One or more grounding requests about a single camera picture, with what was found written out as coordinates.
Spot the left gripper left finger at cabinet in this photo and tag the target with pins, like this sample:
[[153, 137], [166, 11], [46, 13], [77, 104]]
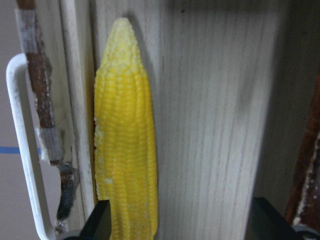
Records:
[[98, 225]]

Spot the black left gripper right finger at cabinet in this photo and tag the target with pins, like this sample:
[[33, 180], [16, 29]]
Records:
[[267, 223]]

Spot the yellow corn cob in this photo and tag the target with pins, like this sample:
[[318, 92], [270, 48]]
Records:
[[125, 156]]

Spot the light wood drawer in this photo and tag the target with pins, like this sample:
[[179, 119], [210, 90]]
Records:
[[232, 82]]

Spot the white drawer handle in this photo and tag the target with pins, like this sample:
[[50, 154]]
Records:
[[20, 106]]

